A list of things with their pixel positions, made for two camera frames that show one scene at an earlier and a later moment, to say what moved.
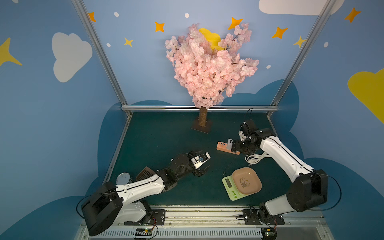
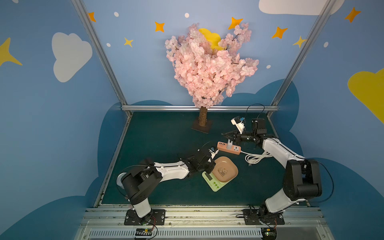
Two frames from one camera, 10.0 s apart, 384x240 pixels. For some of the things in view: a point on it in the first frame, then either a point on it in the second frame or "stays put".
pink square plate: [246, 180] -> [225, 169]
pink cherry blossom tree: [208, 75] stays put
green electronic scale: [233, 192] -> [216, 184]
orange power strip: [222, 146] stays put
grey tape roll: [123, 178] stays put
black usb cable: [226, 167] -> [199, 149]
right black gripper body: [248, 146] -> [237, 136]
